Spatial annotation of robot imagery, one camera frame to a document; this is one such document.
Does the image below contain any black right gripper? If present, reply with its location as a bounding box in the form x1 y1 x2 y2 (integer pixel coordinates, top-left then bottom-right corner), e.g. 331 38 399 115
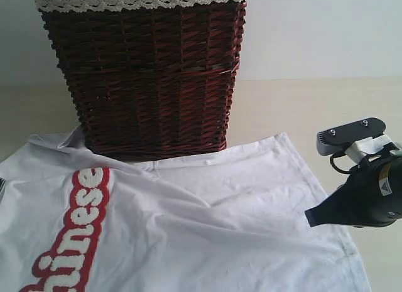
305 157 401 227

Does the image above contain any white t-shirt with red lettering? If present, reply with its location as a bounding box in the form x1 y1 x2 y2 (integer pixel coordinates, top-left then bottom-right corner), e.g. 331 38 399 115
1 130 371 291

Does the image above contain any dark red wicker basket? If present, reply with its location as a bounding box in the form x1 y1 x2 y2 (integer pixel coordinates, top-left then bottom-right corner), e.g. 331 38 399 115
41 1 247 160

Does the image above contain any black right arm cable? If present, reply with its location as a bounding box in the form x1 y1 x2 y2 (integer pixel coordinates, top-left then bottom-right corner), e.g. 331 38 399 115
329 151 356 174

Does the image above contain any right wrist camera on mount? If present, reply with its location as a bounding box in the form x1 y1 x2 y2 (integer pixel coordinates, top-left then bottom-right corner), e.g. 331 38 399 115
317 117 401 164

